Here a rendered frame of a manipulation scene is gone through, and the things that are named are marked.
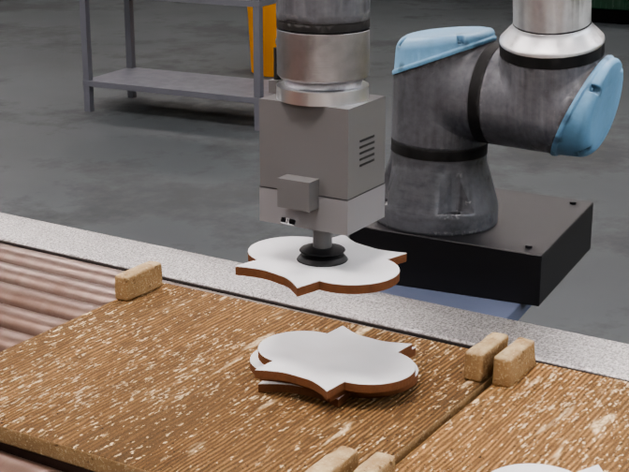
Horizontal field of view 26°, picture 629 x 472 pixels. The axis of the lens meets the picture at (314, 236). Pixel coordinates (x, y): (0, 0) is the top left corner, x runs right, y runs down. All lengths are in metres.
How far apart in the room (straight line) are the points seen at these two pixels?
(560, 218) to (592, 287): 2.62
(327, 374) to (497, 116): 0.50
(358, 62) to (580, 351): 0.41
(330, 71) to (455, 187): 0.56
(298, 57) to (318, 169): 0.09
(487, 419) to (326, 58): 0.32
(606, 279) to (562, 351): 3.07
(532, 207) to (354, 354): 0.60
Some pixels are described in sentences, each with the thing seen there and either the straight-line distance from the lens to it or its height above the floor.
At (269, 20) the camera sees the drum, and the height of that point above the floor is 0.32.
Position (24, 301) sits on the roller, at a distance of 1.48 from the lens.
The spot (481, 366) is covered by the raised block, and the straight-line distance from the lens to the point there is 1.19.
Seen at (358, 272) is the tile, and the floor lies 1.05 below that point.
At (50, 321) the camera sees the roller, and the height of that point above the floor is 0.92.
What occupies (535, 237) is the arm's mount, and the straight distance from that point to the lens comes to 1.62.
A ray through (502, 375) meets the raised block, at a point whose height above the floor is 0.95.
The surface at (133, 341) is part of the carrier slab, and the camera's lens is 1.29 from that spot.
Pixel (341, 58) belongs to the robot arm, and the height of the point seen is 1.23.
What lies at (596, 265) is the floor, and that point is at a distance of 4.53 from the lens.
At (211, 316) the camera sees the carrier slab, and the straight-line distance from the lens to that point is 1.34.
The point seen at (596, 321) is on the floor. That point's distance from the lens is 4.04.
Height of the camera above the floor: 1.41
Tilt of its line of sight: 17 degrees down
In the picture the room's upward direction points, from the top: straight up
